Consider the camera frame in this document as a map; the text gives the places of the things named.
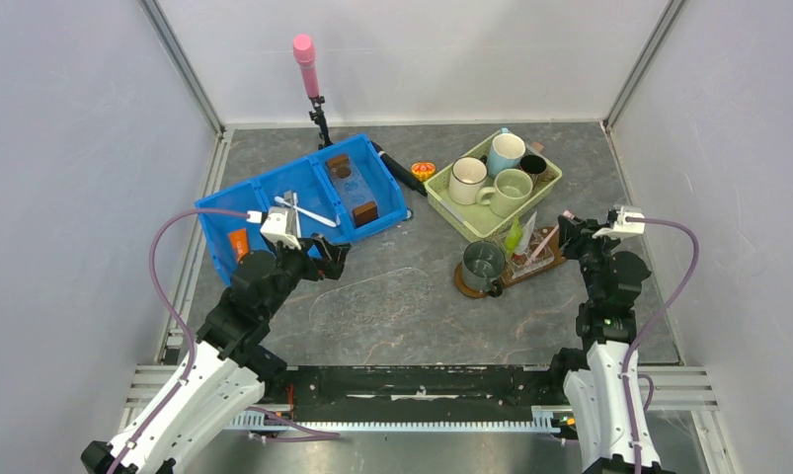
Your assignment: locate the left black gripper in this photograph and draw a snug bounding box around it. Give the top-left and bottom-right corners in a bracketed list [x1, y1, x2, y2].
[261, 231, 350, 318]

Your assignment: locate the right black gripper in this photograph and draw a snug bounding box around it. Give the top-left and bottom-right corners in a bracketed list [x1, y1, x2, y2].
[557, 214, 623, 303]

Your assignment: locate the brown oval wooden tray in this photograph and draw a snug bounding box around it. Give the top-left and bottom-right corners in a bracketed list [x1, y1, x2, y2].
[453, 226, 566, 299]

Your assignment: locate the white toothpaste tube red cap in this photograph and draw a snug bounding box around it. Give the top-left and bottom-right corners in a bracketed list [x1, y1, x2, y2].
[514, 210, 538, 258]

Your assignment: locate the clear plastic toothbrush holder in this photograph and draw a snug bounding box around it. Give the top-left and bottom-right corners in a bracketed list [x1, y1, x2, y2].
[500, 227, 565, 287]

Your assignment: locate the grey toothbrush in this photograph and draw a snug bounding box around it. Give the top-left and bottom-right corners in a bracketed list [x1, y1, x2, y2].
[283, 191, 302, 238]

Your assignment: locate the green toothpaste tube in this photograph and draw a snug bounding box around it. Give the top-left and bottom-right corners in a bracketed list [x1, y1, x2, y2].
[504, 217, 522, 257]

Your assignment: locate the dark grey mug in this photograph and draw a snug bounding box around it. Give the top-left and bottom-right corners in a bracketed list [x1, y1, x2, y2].
[461, 241, 506, 297]

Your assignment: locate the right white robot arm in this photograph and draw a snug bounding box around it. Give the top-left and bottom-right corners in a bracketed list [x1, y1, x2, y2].
[547, 212, 664, 473]

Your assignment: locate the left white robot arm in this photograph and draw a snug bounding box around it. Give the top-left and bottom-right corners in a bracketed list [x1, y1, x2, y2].
[81, 234, 351, 473]

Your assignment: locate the white toothbrush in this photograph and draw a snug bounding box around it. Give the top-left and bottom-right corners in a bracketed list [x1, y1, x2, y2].
[274, 197, 340, 228]

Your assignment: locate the orange toothpaste tube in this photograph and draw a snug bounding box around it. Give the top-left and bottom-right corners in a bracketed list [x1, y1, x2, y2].
[228, 228, 250, 264]

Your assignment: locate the blue compartment bin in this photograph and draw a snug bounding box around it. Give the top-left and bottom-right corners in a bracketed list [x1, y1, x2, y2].
[194, 133, 409, 286]

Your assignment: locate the light green mug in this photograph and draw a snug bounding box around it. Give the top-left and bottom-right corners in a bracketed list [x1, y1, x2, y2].
[476, 169, 534, 218]

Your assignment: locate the black mug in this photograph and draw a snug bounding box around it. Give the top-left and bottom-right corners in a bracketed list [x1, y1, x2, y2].
[518, 154, 547, 186]

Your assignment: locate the green plastic basket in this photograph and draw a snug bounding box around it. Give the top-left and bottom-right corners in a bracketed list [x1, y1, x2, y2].
[424, 144, 563, 242]

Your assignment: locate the light blue mug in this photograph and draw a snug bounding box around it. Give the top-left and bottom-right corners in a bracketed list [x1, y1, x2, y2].
[486, 132, 527, 177]

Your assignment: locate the black cylinder marker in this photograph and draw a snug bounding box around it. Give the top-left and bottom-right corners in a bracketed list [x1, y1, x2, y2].
[372, 142, 428, 197]

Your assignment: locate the white mug brown rim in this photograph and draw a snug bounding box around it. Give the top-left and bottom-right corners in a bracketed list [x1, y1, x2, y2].
[447, 157, 488, 205]

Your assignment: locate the orange yellow toy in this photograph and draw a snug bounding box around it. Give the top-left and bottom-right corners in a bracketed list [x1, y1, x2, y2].
[410, 162, 436, 183]

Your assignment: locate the pink microphone on stand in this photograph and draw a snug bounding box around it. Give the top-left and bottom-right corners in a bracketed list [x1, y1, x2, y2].
[292, 34, 333, 149]

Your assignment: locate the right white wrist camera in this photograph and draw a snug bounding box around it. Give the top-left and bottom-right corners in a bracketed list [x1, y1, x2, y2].
[594, 204, 645, 239]

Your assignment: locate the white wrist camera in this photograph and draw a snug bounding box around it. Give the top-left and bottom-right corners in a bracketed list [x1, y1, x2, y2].
[594, 204, 645, 239]
[260, 206, 302, 250]

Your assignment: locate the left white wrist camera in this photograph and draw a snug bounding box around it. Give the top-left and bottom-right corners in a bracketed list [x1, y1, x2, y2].
[260, 206, 302, 250]

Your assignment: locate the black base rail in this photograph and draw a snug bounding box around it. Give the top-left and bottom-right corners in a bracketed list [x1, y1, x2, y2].
[256, 365, 577, 439]

